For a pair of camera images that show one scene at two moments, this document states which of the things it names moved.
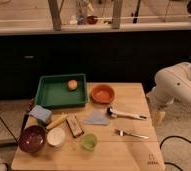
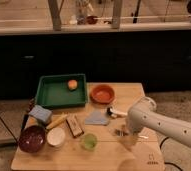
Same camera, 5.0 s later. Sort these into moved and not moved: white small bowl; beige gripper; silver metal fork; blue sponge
Moved: beige gripper
Not moved: white small bowl; silver metal fork; blue sponge
